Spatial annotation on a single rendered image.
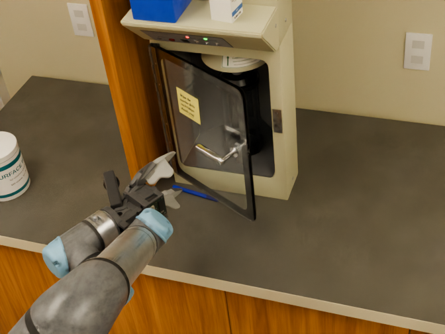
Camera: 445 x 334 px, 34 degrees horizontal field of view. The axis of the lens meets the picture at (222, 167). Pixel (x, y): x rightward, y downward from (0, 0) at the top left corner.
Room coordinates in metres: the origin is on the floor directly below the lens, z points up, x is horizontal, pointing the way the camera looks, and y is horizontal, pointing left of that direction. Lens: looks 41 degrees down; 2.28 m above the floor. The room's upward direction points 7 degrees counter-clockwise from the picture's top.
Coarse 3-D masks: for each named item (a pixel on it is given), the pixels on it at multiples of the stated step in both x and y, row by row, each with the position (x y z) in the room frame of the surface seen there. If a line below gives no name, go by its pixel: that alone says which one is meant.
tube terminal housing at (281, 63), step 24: (264, 0) 1.41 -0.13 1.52; (288, 0) 1.48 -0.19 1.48; (288, 24) 1.47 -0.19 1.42; (168, 48) 1.51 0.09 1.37; (192, 48) 1.49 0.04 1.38; (216, 48) 1.46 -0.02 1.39; (288, 48) 1.46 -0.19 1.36; (288, 72) 1.45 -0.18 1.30; (288, 96) 1.45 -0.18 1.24; (288, 120) 1.44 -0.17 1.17; (288, 144) 1.43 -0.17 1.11; (288, 168) 1.42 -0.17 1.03; (264, 192) 1.43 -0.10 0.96; (288, 192) 1.41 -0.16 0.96
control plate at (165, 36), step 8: (144, 32) 1.44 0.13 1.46; (152, 32) 1.43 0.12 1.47; (160, 32) 1.41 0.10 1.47; (168, 40) 1.47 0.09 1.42; (176, 40) 1.45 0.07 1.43; (192, 40) 1.42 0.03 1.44; (200, 40) 1.41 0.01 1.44; (208, 40) 1.40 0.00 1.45; (216, 40) 1.38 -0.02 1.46; (224, 40) 1.37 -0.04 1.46
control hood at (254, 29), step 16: (192, 0) 1.47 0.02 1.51; (128, 16) 1.44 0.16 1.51; (192, 16) 1.40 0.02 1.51; (208, 16) 1.40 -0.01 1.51; (240, 16) 1.38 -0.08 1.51; (256, 16) 1.37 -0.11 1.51; (272, 16) 1.37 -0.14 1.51; (176, 32) 1.39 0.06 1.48; (192, 32) 1.37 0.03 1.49; (208, 32) 1.35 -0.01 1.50; (224, 32) 1.33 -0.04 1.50; (240, 32) 1.32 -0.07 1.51; (256, 32) 1.30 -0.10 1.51; (272, 32) 1.36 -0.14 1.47; (240, 48) 1.41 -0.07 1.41; (256, 48) 1.38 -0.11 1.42; (272, 48) 1.36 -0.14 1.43
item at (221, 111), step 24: (168, 72) 1.47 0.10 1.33; (192, 72) 1.40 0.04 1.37; (168, 96) 1.49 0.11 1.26; (216, 96) 1.35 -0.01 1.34; (240, 96) 1.28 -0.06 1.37; (168, 120) 1.50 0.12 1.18; (192, 120) 1.42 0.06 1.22; (216, 120) 1.35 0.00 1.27; (240, 120) 1.29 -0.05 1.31; (192, 144) 1.43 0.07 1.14; (216, 144) 1.36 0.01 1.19; (240, 144) 1.29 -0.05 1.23; (192, 168) 1.45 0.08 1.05; (216, 168) 1.37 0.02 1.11; (240, 168) 1.30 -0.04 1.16; (216, 192) 1.38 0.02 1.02; (240, 192) 1.31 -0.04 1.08
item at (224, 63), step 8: (208, 56) 1.51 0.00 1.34; (216, 56) 1.49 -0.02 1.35; (224, 56) 1.48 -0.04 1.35; (232, 56) 1.48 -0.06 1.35; (208, 64) 1.50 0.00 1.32; (216, 64) 1.49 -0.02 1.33; (224, 64) 1.48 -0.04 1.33; (232, 64) 1.47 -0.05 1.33; (240, 64) 1.47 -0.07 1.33; (248, 64) 1.47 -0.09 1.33; (256, 64) 1.47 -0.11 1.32; (232, 72) 1.46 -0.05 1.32
